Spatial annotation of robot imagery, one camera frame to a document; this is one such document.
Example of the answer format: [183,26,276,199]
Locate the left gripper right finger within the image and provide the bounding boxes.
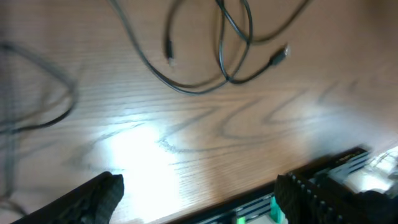
[274,174,397,224]

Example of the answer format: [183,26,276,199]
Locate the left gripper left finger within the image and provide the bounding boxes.
[12,172,124,224]

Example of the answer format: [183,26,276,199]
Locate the black usb-a cable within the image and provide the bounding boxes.
[107,0,312,95]

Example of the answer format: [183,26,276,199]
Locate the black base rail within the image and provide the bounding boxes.
[167,146,398,224]

